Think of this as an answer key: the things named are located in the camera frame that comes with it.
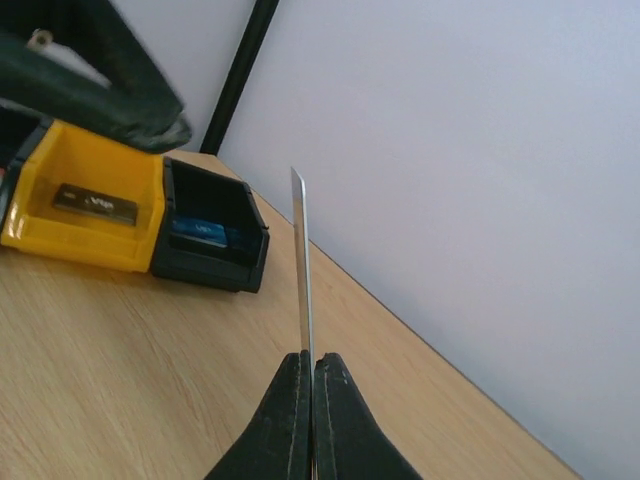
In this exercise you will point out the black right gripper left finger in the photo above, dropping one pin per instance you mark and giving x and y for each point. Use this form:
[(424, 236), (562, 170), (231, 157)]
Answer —
[(276, 443)]

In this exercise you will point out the black storage bin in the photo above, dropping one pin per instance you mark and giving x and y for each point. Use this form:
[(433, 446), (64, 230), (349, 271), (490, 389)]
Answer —
[(194, 192)]

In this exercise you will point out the black card in yellow bin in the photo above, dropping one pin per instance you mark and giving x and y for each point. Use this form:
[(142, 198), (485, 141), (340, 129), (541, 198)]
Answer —
[(91, 203)]

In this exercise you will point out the blue card in bin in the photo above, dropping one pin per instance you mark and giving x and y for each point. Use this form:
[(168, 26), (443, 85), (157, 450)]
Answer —
[(209, 233)]

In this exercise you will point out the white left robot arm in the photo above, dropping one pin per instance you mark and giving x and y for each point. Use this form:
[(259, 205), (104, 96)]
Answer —
[(79, 62)]

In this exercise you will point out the yellow storage bin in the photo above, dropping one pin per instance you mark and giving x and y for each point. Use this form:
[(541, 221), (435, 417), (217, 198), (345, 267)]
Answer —
[(69, 154)]

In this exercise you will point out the black enclosure frame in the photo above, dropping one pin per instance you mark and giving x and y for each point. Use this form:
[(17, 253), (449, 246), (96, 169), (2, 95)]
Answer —
[(239, 72)]

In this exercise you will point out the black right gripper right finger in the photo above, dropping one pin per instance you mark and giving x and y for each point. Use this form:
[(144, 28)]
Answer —
[(348, 442)]

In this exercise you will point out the black credit card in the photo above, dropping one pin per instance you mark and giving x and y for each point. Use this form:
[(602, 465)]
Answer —
[(303, 269)]

